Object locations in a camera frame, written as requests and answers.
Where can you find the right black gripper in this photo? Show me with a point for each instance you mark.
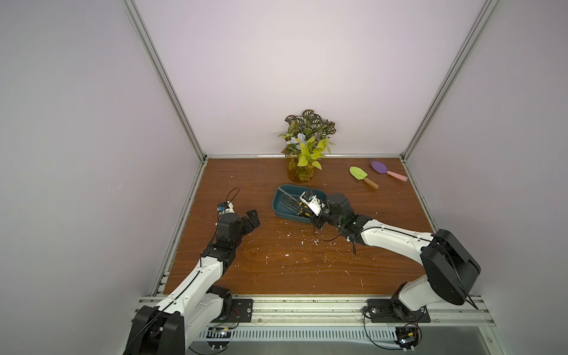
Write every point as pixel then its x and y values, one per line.
pixel 321 213

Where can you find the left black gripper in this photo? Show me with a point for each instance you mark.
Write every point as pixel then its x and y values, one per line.
pixel 253 220

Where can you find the long file yellow handle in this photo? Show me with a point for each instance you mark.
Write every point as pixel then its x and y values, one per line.
pixel 293 197

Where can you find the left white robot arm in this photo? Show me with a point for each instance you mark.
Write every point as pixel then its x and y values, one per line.
pixel 173 324

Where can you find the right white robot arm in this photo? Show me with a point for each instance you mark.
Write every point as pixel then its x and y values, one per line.
pixel 450 270

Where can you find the teal plastic storage box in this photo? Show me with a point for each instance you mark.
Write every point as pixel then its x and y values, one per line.
pixel 279 197

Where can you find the amber glass vase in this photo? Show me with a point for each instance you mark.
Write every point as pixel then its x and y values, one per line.
pixel 299 174

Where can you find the artificial plant bouquet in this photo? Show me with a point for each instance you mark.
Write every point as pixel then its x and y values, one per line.
pixel 307 138

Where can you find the left circuit board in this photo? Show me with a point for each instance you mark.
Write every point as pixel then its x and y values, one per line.
pixel 218 338

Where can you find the circuit board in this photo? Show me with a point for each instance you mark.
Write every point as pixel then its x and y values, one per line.
pixel 408 337
pixel 218 338

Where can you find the right circuit board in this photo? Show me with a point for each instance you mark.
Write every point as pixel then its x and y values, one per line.
pixel 408 337

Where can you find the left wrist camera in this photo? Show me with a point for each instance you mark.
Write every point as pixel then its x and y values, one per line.
pixel 226 207

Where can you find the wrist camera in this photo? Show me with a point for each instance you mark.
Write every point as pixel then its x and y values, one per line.
pixel 226 207
pixel 310 204

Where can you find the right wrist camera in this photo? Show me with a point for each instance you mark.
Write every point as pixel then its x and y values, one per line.
pixel 310 204

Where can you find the green trowel wooden handle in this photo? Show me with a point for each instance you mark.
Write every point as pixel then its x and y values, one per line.
pixel 361 175

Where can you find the purple trowel pink handle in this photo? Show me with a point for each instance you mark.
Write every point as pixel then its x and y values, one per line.
pixel 381 168

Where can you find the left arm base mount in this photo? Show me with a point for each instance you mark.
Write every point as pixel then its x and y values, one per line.
pixel 233 309

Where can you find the aluminium rail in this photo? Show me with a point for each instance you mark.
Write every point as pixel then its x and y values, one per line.
pixel 346 310

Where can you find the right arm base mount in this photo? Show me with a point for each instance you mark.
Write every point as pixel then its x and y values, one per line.
pixel 393 311

